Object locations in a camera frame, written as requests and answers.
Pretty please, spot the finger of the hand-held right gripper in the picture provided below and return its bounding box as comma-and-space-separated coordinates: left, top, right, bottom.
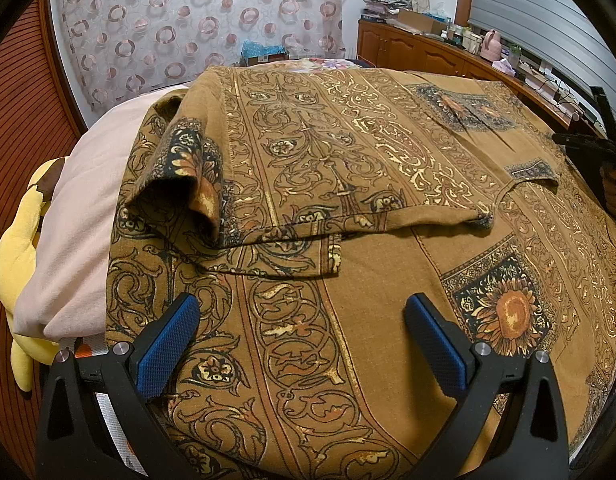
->
552, 131, 592, 154

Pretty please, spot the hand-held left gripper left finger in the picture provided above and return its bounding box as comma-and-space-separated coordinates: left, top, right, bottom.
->
35, 292, 201, 480

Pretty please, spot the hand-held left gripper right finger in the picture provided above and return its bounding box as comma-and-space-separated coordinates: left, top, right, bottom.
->
404, 293, 571, 480

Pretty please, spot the brown patterned shirt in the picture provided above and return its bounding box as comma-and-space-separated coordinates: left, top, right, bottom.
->
105, 65, 616, 480

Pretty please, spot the stack of folded clothes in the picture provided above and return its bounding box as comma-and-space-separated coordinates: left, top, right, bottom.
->
362, 0, 406, 22

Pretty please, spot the person's right hand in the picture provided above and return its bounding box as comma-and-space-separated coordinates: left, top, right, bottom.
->
600, 164, 616, 217

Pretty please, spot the pink kettle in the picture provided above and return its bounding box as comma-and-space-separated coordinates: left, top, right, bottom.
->
482, 30, 504, 59

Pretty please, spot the grey window blind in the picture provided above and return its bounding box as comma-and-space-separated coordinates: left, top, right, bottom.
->
470, 0, 616, 126

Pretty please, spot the pink bed sheet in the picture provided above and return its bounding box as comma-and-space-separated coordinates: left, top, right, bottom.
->
12, 85, 189, 346

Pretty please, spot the wooden sideboard cabinet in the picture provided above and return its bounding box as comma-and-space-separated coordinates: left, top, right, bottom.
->
357, 19, 604, 136

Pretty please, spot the yellow plush toy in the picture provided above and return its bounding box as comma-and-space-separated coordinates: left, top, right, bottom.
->
0, 157, 63, 393

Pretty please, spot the cardboard box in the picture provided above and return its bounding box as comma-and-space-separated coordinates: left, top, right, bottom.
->
398, 8, 449, 36

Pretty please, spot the floral quilt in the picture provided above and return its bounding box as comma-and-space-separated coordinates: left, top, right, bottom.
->
288, 57, 361, 73

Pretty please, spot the wooden louvered wardrobe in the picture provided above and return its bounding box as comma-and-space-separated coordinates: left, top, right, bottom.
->
0, 0, 87, 411

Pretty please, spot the blue and brown tissue box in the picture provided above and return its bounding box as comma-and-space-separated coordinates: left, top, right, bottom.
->
240, 40, 289, 67

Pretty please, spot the circle print sheer curtain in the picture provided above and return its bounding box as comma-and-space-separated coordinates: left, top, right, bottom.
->
50, 0, 356, 111

